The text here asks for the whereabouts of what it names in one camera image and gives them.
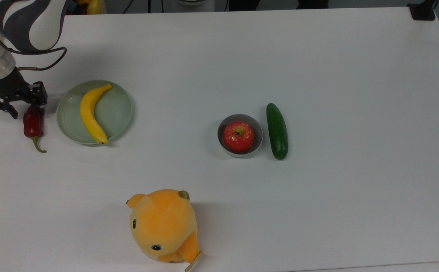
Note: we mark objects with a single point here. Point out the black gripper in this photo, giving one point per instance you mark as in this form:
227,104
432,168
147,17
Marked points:
10,87

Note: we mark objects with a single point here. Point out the red chili pepper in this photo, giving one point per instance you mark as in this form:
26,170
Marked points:
32,122

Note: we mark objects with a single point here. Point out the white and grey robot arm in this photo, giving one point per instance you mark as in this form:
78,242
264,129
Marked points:
26,26

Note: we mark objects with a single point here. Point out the pale green plastic plate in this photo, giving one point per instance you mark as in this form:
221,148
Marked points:
117,113

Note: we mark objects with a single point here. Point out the yellow banana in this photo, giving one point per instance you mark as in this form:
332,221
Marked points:
88,113

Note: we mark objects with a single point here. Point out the box of colourful toys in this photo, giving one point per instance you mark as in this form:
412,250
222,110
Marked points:
77,7

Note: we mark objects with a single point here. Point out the yellow toy fruit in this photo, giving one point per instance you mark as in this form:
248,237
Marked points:
93,6

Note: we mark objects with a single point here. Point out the orange plush toy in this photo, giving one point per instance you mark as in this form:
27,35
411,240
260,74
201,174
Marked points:
164,224

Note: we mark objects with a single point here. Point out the red apple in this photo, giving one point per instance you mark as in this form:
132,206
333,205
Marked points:
238,137

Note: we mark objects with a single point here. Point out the beige plush toy tag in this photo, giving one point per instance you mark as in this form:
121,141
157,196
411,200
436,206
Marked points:
194,262

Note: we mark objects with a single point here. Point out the small grey bowl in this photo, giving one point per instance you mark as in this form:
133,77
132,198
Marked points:
259,138

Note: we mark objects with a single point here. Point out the dark green cucumber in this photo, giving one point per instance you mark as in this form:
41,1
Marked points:
277,132

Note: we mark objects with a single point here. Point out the black table clamp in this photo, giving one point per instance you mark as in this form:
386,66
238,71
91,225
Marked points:
422,12

